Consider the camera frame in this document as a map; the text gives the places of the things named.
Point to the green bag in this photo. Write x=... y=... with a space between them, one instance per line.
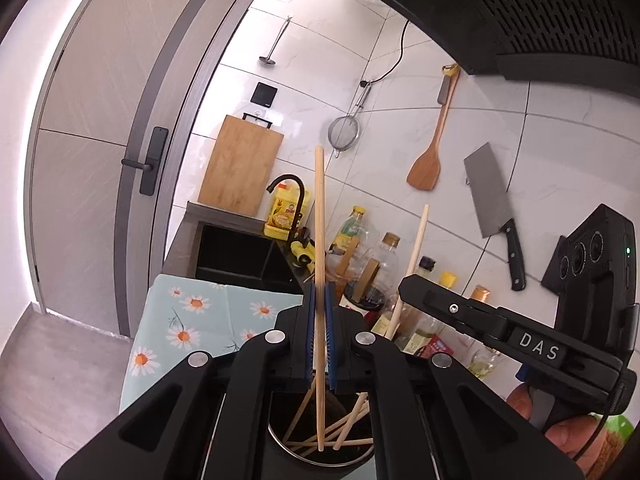
x=620 y=427

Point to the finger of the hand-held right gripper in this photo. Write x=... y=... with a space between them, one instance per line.
x=440 y=305

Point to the yellow dish soap bottle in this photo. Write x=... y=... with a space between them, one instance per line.
x=282 y=212

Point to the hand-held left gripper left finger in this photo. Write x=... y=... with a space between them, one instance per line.
x=310 y=330

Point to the black cutting board hanger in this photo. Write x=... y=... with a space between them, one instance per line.
x=257 y=119

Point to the yellow cap oil bottle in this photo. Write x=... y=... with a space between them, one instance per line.
x=352 y=225

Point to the black wall panel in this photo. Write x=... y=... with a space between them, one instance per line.
x=552 y=275

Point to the grey door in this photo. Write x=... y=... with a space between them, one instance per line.
x=100 y=135

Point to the person's right hand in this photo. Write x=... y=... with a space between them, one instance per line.
x=570 y=440

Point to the black range hood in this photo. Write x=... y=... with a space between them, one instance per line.
x=500 y=10

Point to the small black wall switch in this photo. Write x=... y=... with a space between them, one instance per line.
x=264 y=95

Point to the wooden spatula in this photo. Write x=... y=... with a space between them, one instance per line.
x=425 y=170

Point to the black cap bottle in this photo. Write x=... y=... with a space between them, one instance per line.
x=425 y=263

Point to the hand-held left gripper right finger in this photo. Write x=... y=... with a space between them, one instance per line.
x=330 y=330

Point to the black utensil holder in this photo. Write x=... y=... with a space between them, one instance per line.
x=320 y=470

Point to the dark curved faucet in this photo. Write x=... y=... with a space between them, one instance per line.
x=301 y=210

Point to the group of wooden chopsticks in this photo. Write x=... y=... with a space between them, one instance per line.
x=350 y=427

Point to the metal mesh strainer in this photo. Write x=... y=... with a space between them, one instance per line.
x=344 y=132

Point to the black sink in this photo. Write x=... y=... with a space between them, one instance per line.
x=240 y=260

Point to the floral light blue tablecloth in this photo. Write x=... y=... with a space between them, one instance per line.
x=200 y=320

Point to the wooden cutting board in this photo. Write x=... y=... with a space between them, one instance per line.
x=240 y=165

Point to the slender wooden chopstick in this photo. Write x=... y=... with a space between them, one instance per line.
x=415 y=255
x=320 y=240

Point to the hanging metal ladle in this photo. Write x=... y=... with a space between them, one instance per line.
x=275 y=45

